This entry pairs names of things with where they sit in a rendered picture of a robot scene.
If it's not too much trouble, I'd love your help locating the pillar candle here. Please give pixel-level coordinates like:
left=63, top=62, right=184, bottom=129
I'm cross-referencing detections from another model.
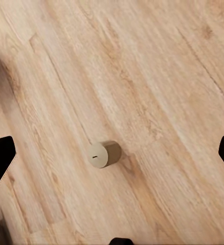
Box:
left=87, top=140, right=121, bottom=169

